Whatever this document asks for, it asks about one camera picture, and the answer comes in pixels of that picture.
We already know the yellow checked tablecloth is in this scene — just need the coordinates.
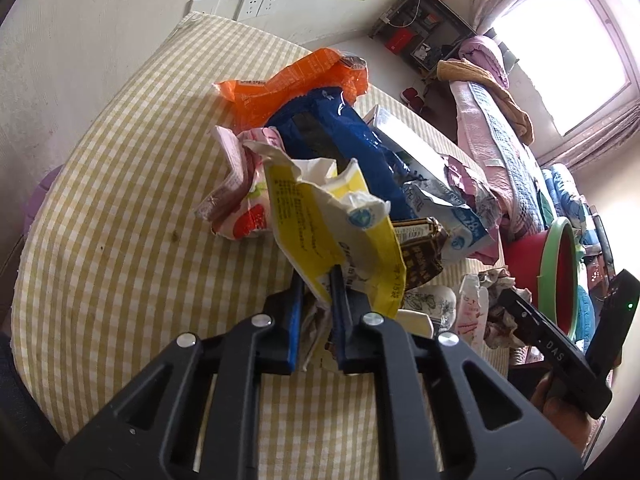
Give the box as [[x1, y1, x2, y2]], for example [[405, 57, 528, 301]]
[[12, 10, 511, 480]]

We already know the yellow snack wrapper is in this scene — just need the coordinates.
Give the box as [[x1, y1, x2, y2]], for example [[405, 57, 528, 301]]
[[245, 157, 407, 318]]

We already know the white pink printed wrapper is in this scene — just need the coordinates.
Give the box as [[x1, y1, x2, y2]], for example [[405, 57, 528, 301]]
[[452, 274, 490, 356]]

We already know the blue white milk carton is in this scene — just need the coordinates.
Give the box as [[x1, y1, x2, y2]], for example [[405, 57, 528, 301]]
[[362, 106, 501, 267]]

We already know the pink snack bag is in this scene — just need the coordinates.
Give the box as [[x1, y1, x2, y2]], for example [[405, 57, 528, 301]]
[[442, 154, 505, 248]]

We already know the red bin with green rim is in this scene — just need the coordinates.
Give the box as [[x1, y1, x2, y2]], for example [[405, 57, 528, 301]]
[[504, 216, 586, 346]]

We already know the cream paper piece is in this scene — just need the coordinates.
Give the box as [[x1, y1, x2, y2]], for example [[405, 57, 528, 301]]
[[395, 310, 435, 339]]

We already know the brown chocolate wrapper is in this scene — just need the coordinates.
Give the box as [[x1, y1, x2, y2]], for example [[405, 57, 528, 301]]
[[390, 217, 448, 291]]

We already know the pink bed with blankets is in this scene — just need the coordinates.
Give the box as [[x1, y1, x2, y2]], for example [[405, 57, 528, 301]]
[[447, 72, 556, 241]]

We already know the white floral wrapper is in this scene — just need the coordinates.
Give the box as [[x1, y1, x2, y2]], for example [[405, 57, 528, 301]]
[[397, 285, 458, 333]]

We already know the red and white wrapper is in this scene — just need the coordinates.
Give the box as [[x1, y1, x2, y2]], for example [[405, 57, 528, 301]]
[[194, 126, 286, 241]]

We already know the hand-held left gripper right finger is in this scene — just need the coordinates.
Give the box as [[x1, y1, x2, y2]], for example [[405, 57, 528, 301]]
[[327, 265, 586, 480]]

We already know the person's right hand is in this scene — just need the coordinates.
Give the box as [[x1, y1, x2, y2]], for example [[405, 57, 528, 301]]
[[531, 375, 601, 453]]

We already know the window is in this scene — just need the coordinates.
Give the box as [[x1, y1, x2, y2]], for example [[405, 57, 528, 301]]
[[492, 0, 633, 136]]

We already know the brown blanket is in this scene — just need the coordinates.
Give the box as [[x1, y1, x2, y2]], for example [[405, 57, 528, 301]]
[[436, 57, 535, 146]]

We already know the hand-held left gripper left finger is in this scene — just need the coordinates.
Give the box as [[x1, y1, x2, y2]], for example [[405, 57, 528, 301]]
[[54, 276, 306, 480]]

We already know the orange snack bag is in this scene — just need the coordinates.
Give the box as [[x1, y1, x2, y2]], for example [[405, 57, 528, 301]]
[[214, 49, 371, 131]]

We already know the purple stool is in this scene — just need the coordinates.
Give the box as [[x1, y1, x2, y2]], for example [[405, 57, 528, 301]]
[[22, 165, 63, 231]]

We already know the red box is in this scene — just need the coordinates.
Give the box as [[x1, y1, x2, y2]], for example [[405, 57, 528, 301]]
[[385, 27, 418, 56]]

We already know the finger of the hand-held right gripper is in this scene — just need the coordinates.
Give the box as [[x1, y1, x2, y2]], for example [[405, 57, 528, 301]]
[[497, 287, 540, 346]]

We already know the folded blue patterned quilt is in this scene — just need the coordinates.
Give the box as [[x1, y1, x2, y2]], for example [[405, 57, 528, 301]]
[[542, 162, 601, 241]]

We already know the blue snack bag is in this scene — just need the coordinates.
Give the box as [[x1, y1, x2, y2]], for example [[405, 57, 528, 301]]
[[265, 89, 426, 221]]

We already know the pink folded quilt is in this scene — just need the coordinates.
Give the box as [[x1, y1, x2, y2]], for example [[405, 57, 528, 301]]
[[457, 35, 511, 86]]

